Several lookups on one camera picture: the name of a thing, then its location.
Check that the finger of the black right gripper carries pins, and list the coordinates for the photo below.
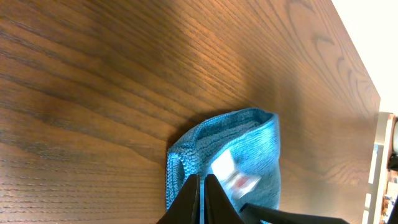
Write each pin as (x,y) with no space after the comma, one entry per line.
(251,213)

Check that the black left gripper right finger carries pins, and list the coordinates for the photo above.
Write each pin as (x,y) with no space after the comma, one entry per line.
(218,208)

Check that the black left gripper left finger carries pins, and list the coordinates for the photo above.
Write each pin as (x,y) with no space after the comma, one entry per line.
(185,209)

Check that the blue microfiber cloth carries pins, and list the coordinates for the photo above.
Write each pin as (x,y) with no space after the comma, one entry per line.
(241,149)

